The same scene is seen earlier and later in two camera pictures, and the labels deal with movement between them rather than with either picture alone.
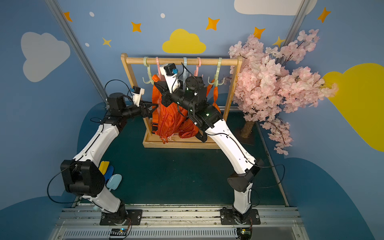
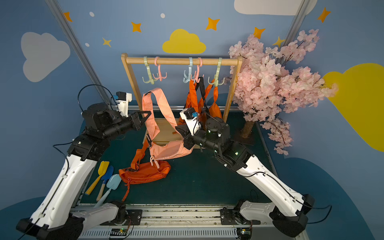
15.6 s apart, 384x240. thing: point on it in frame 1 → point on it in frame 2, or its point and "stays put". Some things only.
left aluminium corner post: x=79 y=48 stays put
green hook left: x=145 y=59 stays put
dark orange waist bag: x=167 y=120 → x=146 y=172
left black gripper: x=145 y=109 → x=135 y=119
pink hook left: x=158 y=69 stays put
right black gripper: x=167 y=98 → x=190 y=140
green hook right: x=216 y=81 stays put
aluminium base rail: x=177 y=222 stays put
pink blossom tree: x=274 y=83 stays put
